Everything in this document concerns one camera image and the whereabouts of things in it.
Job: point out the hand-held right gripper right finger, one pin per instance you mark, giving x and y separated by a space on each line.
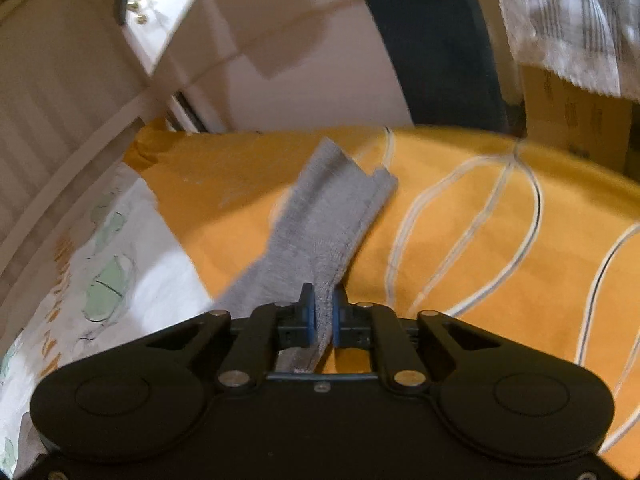
338 318

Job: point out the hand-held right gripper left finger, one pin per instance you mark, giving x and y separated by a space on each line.
307 316

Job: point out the grey knit garment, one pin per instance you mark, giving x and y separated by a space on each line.
320 220

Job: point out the orange bedsheet with white lines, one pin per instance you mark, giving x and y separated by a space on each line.
240 185

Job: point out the white sheet with green prints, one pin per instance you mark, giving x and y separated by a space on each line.
150 270

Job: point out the white wardrobe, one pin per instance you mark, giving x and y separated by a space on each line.
300 85

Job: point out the dark blue panel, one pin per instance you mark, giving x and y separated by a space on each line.
440 50

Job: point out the cardboard box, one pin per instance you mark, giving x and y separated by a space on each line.
575 115

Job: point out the white lace cloth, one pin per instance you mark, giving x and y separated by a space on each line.
515 15

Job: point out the grey plaid cloth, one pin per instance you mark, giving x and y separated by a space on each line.
575 0

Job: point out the bed frame rail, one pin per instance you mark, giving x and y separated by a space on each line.
75 180

